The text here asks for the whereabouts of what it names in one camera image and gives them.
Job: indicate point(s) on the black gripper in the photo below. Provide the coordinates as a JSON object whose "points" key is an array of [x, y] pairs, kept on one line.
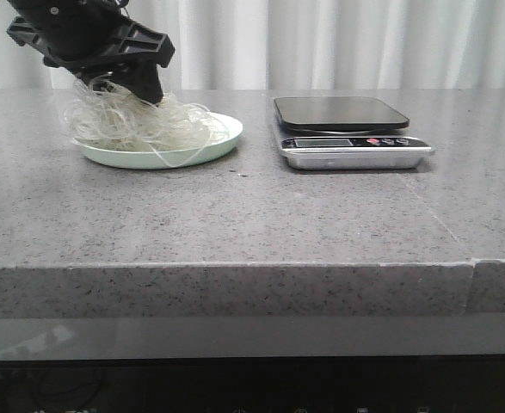
{"points": [[92, 39]]}

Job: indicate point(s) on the white vermicelli noodle bundle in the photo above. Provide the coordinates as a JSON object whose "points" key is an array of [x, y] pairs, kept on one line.
{"points": [[108, 116]]}

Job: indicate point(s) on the light green round plate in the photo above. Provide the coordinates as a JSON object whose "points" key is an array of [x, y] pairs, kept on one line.
{"points": [[217, 146]]}

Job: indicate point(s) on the white pleated curtain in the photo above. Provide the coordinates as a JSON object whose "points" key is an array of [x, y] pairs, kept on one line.
{"points": [[330, 44]]}

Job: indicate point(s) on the black silver kitchen scale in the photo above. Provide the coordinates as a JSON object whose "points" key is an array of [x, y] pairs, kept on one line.
{"points": [[345, 133]]}

